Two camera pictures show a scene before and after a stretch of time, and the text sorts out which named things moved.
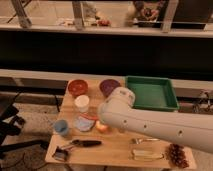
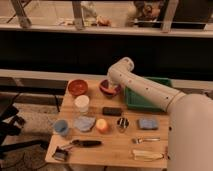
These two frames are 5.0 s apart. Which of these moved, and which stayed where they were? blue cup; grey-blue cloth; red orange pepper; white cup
Moved: red orange pepper
Stayed: blue cup; grey-blue cloth; white cup
